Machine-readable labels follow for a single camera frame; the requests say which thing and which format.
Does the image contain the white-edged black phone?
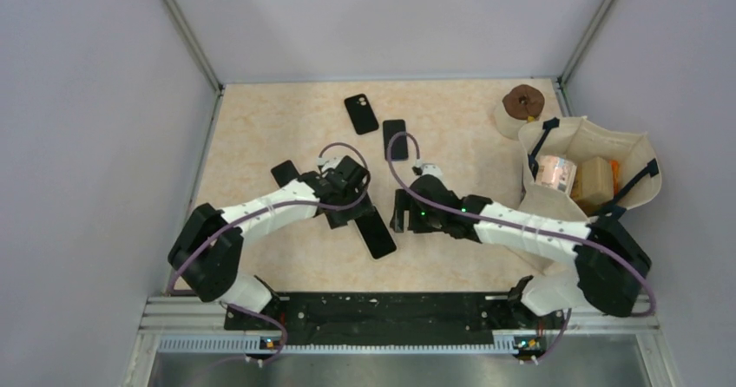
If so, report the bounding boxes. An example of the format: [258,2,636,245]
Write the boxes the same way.
[271,160,300,188]

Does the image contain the blue-edged black phone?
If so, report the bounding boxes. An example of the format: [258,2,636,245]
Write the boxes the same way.
[382,119,409,161]

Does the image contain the black phone case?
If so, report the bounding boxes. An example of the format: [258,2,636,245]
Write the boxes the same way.
[344,94,379,135]

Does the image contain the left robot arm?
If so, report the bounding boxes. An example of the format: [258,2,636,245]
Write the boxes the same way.
[168,155,371,330]

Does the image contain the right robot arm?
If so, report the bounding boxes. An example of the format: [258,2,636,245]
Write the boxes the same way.
[389,164,657,328]

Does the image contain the pink patterned roll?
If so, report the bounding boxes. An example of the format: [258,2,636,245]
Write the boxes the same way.
[535,154,577,196]

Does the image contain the brown-topped paper roll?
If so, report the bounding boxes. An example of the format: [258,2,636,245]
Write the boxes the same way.
[493,84,546,140]

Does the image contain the brown cardboard box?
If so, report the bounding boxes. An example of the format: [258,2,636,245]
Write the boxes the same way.
[570,157,614,210]

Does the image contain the orange item in bag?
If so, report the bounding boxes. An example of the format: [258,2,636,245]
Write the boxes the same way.
[608,160,620,195]

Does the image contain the cream canvas tote bag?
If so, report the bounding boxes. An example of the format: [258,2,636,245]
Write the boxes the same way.
[516,117,662,221]

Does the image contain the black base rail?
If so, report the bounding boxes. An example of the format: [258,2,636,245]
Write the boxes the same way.
[224,292,564,346]

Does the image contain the aluminium frame rail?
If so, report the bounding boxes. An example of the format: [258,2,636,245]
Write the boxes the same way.
[123,295,683,386]

